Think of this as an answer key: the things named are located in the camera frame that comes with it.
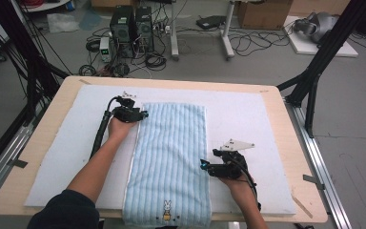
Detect white desk leg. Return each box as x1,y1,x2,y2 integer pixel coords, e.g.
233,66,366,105
170,0,181,61
220,0,236,61

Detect white grid mat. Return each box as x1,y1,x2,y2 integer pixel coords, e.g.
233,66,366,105
23,84,297,216

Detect clear plastic bag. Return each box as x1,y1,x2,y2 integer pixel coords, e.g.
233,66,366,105
46,12,81,34

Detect person's dark sleeve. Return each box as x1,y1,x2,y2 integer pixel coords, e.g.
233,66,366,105
27,189,101,229

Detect large cardboard box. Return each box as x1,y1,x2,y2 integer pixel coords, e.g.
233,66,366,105
236,0,295,31

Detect wooden stick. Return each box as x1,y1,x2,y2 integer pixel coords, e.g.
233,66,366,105
291,194,315,219

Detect slim black computer tower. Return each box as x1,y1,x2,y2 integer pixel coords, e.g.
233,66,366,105
134,6,155,53

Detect aluminium rail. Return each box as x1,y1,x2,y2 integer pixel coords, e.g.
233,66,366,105
285,100,354,229
0,104,36,209

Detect grey robot head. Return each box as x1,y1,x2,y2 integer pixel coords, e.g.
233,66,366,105
292,11,339,44

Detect white floor board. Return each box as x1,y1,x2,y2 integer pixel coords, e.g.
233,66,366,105
282,15,359,58

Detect black sleeved gripper cable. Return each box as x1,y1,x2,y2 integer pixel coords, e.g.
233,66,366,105
89,95,122,160

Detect white power supply box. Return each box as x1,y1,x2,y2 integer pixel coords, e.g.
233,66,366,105
98,36,112,64

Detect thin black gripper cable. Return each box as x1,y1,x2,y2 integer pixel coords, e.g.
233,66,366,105
232,156,263,212

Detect coiled black cable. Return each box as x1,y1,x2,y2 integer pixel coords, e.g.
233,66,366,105
144,52,168,73

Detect person's right hand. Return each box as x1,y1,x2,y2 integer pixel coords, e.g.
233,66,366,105
219,176,253,197

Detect person's left hand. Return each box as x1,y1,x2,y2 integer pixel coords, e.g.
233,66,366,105
107,116,138,141

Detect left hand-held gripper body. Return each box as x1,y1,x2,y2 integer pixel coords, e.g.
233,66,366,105
111,91,141,124

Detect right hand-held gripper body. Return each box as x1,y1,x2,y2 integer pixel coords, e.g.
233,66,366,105
210,138,256,179

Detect loose black floor cables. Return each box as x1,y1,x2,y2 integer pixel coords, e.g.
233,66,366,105
228,28,297,58

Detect black flat device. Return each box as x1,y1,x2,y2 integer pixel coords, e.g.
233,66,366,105
195,14,228,31

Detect black tape piece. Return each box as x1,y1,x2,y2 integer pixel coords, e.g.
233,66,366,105
7,158,29,170
302,174,326,192

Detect black metal frame stand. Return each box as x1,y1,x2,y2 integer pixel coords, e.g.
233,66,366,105
275,0,366,139
0,0,71,128

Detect blue striped towel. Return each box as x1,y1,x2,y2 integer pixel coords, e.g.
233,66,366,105
121,101,213,229

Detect large black computer tower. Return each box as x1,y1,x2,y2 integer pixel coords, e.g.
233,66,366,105
109,5,136,59

